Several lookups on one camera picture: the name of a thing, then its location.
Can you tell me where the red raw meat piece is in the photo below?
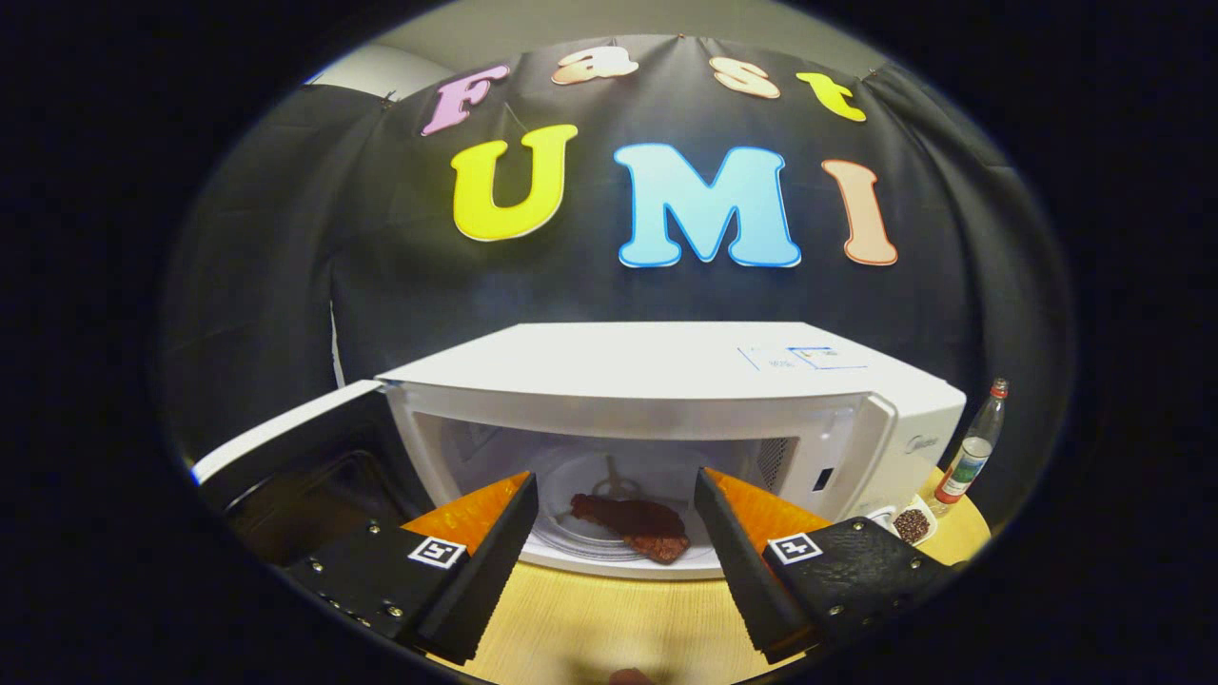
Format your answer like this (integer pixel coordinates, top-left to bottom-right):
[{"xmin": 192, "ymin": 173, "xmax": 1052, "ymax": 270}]
[{"xmin": 569, "ymin": 492, "xmax": 692, "ymax": 566}]

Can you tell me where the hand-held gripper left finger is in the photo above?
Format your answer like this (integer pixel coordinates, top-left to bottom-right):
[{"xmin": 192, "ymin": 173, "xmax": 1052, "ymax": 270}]
[{"xmin": 281, "ymin": 471, "xmax": 540, "ymax": 667}]

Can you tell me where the white toaster oven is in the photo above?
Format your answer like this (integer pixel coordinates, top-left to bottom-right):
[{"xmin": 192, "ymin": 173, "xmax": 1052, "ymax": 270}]
[{"xmin": 190, "ymin": 321, "xmax": 968, "ymax": 581}]

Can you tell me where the white divided bean dish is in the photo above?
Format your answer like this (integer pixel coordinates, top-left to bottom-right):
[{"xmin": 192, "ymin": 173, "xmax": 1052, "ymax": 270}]
[{"xmin": 868, "ymin": 495, "xmax": 939, "ymax": 547}]

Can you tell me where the glass turntable plate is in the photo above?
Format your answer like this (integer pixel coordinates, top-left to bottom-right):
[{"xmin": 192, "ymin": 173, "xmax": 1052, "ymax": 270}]
[{"xmin": 528, "ymin": 452, "xmax": 724, "ymax": 562}]

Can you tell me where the clear plastic water bottle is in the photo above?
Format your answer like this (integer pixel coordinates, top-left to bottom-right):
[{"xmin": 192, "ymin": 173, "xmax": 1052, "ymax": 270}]
[{"xmin": 933, "ymin": 378, "xmax": 1010, "ymax": 519}]

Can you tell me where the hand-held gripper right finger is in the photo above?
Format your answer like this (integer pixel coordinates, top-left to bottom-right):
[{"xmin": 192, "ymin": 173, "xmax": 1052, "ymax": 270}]
[{"xmin": 693, "ymin": 466, "xmax": 957, "ymax": 665}]

